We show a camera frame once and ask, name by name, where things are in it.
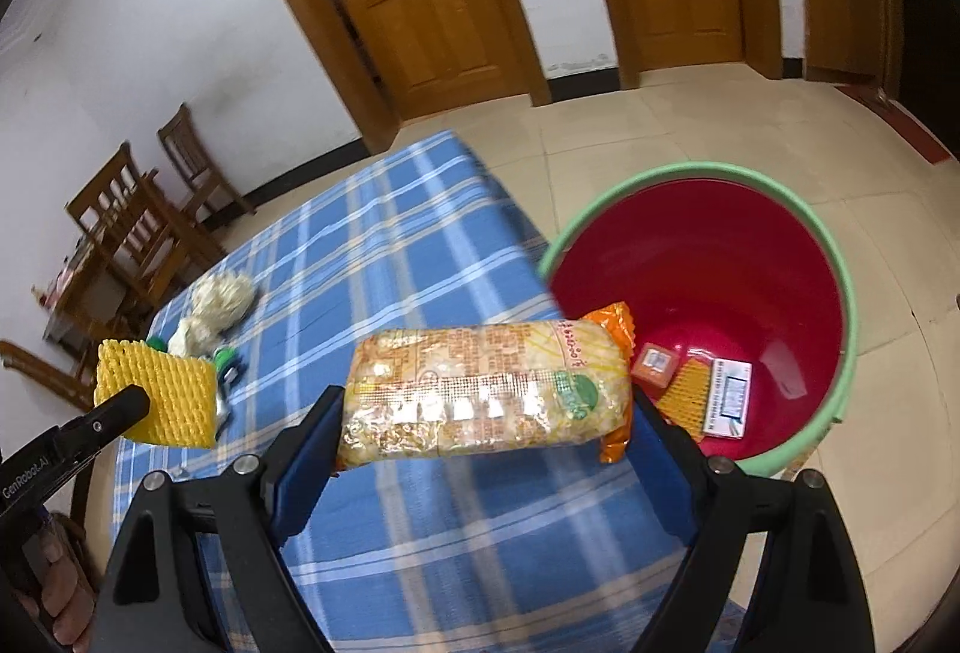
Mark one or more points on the teal and white carton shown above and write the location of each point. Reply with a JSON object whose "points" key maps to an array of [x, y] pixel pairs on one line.
{"points": [[727, 398]]}

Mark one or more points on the wooden dining chair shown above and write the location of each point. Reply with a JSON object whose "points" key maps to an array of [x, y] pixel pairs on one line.
{"points": [[45, 368], [199, 161], [135, 218]]}

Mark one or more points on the small orange carton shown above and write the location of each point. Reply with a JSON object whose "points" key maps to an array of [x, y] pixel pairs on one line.
{"points": [[654, 364]]}

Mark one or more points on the small green white object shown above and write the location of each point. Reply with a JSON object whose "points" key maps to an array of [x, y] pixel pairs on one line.
{"points": [[226, 364]]}

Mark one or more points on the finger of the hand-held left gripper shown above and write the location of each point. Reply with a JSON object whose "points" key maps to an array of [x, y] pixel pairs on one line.
{"points": [[112, 417]]}

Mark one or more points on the low wooden wall panel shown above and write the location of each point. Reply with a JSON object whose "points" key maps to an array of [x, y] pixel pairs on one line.
{"points": [[840, 15]]}

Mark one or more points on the yellow foam net sleeve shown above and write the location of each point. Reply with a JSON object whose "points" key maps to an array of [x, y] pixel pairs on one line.
{"points": [[165, 390], [686, 398]]}

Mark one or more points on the red basin with green rim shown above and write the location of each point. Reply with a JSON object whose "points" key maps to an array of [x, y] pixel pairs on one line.
{"points": [[712, 263]]}

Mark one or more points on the blue plaid tablecloth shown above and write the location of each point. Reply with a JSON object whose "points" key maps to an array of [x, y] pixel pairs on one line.
{"points": [[450, 263]]}

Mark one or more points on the clear orange noodle packet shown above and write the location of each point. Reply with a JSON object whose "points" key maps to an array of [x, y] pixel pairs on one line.
{"points": [[480, 390]]}

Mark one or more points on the black metal door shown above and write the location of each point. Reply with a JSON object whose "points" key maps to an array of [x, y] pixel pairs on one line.
{"points": [[919, 75]]}

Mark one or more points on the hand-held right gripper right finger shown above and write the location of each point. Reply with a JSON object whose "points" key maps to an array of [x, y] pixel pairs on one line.
{"points": [[667, 473]]}

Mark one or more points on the person's left hand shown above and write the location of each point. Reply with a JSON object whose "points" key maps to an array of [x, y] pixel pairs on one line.
{"points": [[71, 604]]}

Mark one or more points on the red doormat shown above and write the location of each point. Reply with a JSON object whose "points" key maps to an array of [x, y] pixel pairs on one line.
{"points": [[900, 124]]}

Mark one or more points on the wooden dining table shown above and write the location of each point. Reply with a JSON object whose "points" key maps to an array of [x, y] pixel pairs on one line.
{"points": [[79, 293]]}

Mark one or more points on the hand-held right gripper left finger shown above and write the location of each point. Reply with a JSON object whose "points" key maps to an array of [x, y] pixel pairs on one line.
{"points": [[300, 473]]}

